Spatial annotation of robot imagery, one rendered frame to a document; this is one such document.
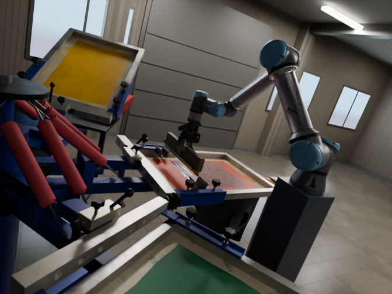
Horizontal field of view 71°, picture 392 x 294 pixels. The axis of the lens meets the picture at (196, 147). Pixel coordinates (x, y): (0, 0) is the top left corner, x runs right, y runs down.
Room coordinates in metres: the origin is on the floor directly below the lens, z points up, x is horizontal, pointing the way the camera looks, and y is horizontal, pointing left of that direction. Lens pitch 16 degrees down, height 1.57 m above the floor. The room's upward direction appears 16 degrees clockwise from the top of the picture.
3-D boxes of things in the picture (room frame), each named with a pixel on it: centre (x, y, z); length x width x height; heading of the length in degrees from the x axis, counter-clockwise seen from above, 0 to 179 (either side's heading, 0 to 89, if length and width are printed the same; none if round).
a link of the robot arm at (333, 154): (1.15, -0.51, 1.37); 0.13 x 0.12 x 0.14; 141
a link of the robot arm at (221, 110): (1.39, -0.04, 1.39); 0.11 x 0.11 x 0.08; 51
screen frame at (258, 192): (1.59, -0.10, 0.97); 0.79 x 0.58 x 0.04; 127
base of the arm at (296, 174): (1.15, -0.52, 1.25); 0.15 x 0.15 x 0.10
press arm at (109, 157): (1.24, 0.34, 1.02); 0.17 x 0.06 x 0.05; 127
